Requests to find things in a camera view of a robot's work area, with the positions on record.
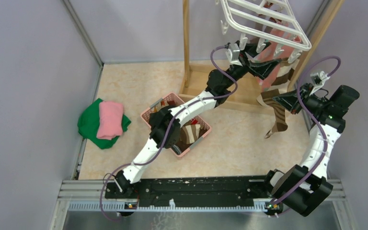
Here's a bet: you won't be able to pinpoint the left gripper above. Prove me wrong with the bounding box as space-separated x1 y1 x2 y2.
223 41 280 89

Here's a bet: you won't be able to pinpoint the tan brown striped sock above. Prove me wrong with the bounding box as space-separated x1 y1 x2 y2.
261 89 288 138

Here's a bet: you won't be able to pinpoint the white clip hanger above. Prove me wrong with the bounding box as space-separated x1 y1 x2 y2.
215 0 312 64

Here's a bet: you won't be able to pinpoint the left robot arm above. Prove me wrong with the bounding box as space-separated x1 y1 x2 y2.
114 44 282 198

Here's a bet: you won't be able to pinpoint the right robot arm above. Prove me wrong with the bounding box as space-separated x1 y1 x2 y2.
262 83 360 217

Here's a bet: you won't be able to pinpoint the striped socks in basket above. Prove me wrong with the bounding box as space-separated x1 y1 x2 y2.
173 119 206 155

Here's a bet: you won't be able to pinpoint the pink sock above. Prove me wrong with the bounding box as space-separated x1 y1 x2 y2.
254 28 301 91

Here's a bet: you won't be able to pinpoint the maroon striped sock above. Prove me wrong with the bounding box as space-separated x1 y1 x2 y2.
257 1 283 33

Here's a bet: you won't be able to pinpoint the cream brown wide-striped sock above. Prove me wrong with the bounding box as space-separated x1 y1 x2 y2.
256 59 299 107

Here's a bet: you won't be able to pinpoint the wooden rack stand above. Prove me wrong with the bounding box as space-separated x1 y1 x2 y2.
178 0 344 114

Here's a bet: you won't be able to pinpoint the pink plastic basket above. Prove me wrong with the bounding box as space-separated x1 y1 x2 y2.
141 92 212 158

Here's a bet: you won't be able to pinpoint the pink folded cloth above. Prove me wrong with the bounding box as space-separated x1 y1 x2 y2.
96 101 124 140

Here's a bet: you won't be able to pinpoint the green cloth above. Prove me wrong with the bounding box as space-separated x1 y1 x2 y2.
77 98 131 150

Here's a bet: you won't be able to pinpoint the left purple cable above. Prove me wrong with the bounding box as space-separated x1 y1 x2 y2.
99 46 239 222

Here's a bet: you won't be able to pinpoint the purple cable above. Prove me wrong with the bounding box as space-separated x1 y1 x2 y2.
99 46 239 222
269 56 342 207

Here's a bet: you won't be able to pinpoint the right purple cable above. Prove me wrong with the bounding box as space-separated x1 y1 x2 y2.
269 56 342 207

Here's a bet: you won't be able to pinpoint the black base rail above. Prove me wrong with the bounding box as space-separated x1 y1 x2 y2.
104 175 287 217

